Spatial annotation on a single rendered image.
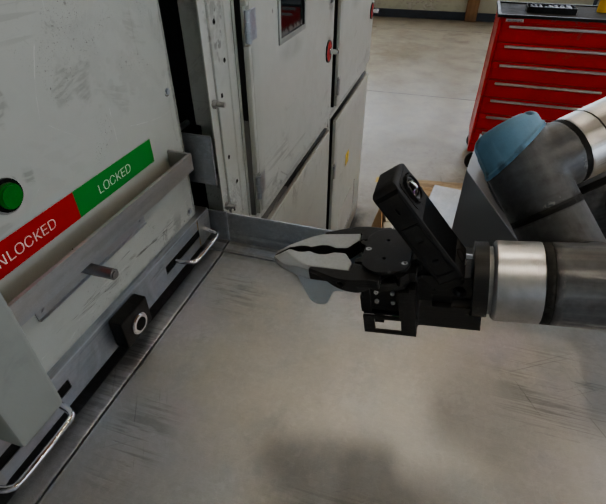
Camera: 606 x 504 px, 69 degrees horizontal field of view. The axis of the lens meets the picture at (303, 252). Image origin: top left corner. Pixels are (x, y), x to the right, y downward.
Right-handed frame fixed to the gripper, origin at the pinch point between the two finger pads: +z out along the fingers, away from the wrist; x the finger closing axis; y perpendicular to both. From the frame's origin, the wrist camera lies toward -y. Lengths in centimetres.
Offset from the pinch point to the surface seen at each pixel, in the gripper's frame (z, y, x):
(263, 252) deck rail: 17.4, 19.8, 25.6
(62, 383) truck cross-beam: 27.2, 12.3, -12.6
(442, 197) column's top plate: -13, 35, 75
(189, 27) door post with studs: 22.3, -18.7, 29.9
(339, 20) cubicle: 20, -6, 109
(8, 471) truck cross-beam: 27.7, 15.0, -22.2
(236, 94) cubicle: 21.0, -6.5, 36.8
